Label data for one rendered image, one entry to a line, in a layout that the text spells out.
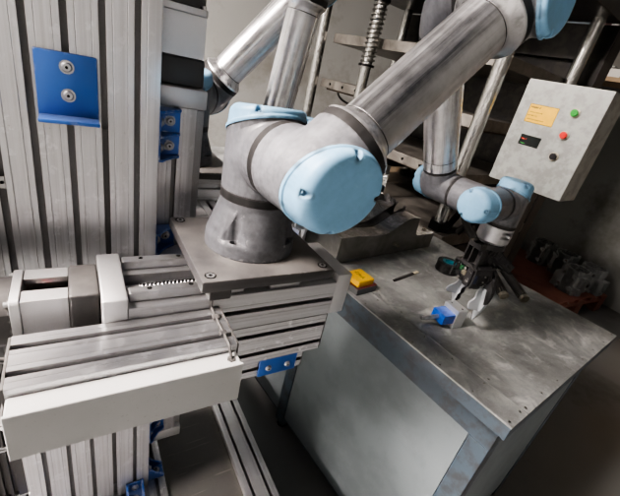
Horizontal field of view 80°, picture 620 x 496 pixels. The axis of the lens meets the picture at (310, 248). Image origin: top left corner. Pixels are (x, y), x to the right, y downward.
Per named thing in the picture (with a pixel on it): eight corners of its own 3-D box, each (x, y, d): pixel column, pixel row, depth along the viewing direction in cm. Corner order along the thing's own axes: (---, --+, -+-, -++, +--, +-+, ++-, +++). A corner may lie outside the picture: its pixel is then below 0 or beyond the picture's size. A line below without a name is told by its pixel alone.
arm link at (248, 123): (270, 176, 69) (282, 98, 63) (312, 204, 59) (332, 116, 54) (208, 175, 61) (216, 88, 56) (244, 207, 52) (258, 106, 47)
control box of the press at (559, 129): (452, 402, 187) (614, 90, 124) (406, 361, 207) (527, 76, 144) (474, 387, 200) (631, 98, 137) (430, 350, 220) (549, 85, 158)
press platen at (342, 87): (474, 129, 160) (478, 117, 157) (320, 86, 233) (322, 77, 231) (544, 140, 204) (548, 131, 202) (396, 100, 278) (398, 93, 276)
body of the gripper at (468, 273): (447, 275, 97) (465, 233, 92) (469, 274, 101) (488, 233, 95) (468, 291, 91) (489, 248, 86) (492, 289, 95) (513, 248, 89)
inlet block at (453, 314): (424, 333, 94) (431, 315, 91) (411, 320, 98) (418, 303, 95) (461, 327, 100) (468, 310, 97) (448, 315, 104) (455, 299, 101)
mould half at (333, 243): (335, 264, 117) (344, 224, 112) (289, 228, 135) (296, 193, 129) (428, 246, 148) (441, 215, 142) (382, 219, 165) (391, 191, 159)
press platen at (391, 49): (502, 67, 151) (508, 53, 149) (333, 42, 224) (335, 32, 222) (566, 92, 193) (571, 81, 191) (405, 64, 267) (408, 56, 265)
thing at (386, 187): (381, 197, 203) (391, 166, 195) (348, 180, 221) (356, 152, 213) (435, 195, 233) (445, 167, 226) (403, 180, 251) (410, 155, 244)
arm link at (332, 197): (272, 215, 58) (500, 7, 65) (330, 262, 47) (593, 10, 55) (228, 156, 49) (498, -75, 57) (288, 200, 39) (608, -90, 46)
